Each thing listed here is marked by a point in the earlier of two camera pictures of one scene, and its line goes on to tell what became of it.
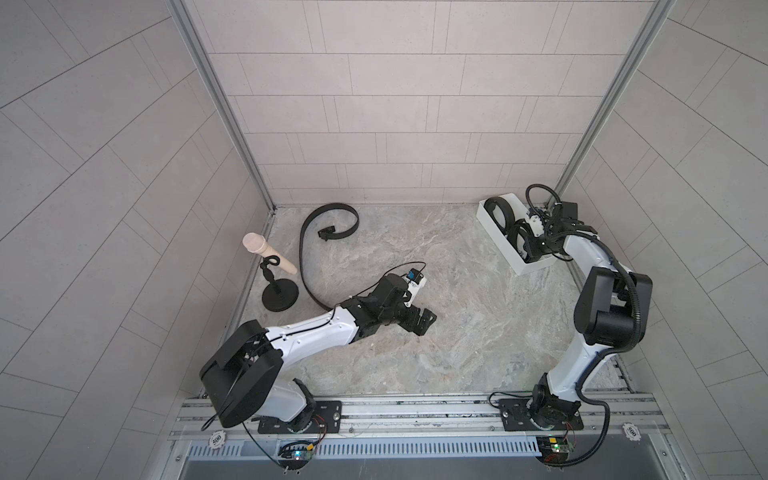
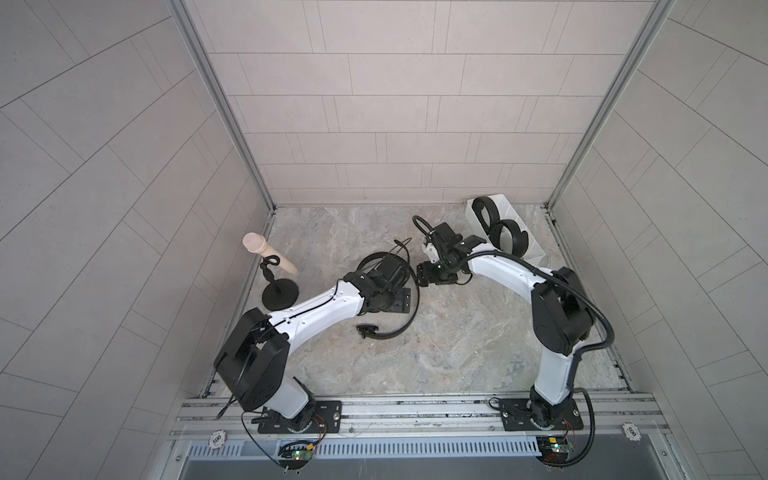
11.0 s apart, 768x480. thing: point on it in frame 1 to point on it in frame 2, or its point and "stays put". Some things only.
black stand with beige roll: [281, 294] stays put
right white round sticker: [631, 431] stays put
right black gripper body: [547, 242] to [440, 272]
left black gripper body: [402, 316] to [393, 299]
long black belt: [508, 212] to [492, 209]
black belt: [327, 234] to [370, 331]
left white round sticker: [217, 439] stays put
